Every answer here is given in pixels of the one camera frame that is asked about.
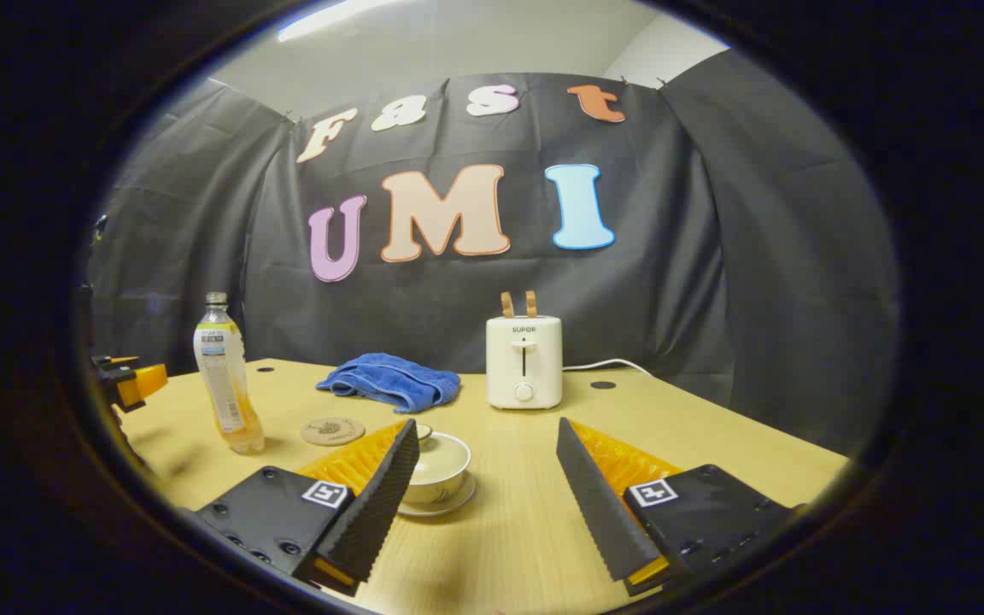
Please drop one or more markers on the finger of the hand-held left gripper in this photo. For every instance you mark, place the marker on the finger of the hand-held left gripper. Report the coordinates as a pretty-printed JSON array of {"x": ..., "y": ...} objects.
[{"x": 143, "y": 382}]

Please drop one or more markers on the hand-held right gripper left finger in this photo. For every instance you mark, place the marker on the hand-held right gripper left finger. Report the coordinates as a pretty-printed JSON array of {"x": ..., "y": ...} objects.
[{"x": 377, "y": 512}]

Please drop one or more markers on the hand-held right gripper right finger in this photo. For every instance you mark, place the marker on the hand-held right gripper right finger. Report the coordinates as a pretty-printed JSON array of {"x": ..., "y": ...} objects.
[{"x": 599, "y": 512}]

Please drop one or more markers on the clear plastic water bottle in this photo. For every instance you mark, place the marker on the clear plastic water bottle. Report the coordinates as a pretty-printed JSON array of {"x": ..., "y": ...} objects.
[{"x": 225, "y": 384}]

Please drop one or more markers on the white teacup lid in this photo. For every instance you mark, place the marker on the white teacup lid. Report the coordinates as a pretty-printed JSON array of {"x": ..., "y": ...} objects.
[{"x": 441, "y": 457}]

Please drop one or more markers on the round cork coaster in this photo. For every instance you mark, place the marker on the round cork coaster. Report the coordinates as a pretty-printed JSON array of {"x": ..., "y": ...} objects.
[{"x": 333, "y": 430}]

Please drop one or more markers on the white ceramic saucer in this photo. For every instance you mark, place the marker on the white ceramic saucer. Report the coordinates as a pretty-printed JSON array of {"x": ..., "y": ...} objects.
[{"x": 449, "y": 509}]

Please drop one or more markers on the blue towel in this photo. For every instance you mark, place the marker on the blue towel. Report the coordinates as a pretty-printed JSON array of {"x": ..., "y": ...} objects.
[{"x": 394, "y": 380}]

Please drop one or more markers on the white toaster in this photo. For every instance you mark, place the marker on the white toaster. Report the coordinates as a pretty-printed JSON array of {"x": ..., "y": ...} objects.
[{"x": 524, "y": 367}]

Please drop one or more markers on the toasted bread slice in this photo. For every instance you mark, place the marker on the toasted bread slice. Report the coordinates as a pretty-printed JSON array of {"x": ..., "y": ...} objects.
[
  {"x": 507, "y": 305},
  {"x": 531, "y": 304}
]

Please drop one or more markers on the black backdrop cloth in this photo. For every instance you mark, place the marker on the black backdrop cloth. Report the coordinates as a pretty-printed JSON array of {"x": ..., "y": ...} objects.
[{"x": 714, "y": 256}]

